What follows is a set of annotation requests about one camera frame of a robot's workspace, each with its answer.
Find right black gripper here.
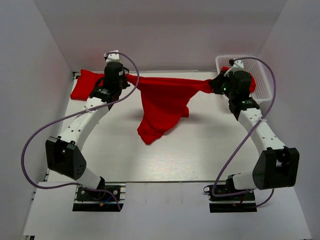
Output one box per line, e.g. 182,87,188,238
209,69,237,99

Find red t shirt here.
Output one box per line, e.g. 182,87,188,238
220,66,256,94
126,74,212,145
70,69,105,101

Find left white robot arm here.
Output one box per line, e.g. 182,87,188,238
45,61,130,200

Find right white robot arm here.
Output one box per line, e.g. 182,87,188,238
209,67,300,200

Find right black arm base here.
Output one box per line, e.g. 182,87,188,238
203,185,257,213

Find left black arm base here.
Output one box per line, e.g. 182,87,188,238
72,183,126,213

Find red t shirt in basket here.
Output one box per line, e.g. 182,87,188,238
220,66,256,94

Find folded red t shirt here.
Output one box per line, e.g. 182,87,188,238
70,69,105,101

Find white plastic basket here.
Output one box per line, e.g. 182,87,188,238
215,55,272,104

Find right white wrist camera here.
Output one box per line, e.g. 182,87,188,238
227,59,244,73

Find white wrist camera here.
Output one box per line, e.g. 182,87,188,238
227,59,244,73
103,50,121,65

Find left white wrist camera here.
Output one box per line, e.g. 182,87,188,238
103,50,121,65

